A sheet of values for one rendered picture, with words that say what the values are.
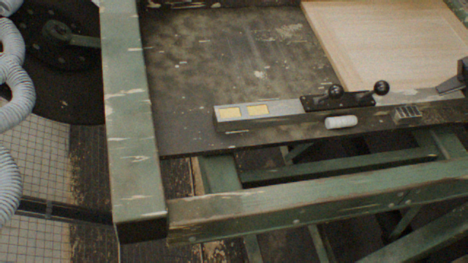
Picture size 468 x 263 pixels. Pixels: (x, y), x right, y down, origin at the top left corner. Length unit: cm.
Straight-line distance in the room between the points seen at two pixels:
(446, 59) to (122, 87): 99
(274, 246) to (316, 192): 212
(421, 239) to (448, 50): 65
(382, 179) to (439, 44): 66
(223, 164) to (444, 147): 62
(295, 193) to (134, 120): 37
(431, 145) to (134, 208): 85
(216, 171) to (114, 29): 44
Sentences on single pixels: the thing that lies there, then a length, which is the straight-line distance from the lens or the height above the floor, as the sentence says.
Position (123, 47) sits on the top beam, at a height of 187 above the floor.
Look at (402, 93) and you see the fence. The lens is 124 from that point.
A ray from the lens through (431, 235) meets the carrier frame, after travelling 162.
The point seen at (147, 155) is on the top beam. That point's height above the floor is 185.
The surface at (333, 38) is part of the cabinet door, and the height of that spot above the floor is 132.
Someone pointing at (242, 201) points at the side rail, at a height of 168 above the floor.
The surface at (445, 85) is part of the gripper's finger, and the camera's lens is 105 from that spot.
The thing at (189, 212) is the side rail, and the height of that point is 177.
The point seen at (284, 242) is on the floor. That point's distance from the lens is 298.
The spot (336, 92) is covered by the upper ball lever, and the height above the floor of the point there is 154.
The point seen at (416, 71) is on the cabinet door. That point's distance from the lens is 138.
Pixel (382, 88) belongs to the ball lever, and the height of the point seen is 144.
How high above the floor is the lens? 229
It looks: 40 degrees down
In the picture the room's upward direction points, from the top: 69 degrees counter-clockwise
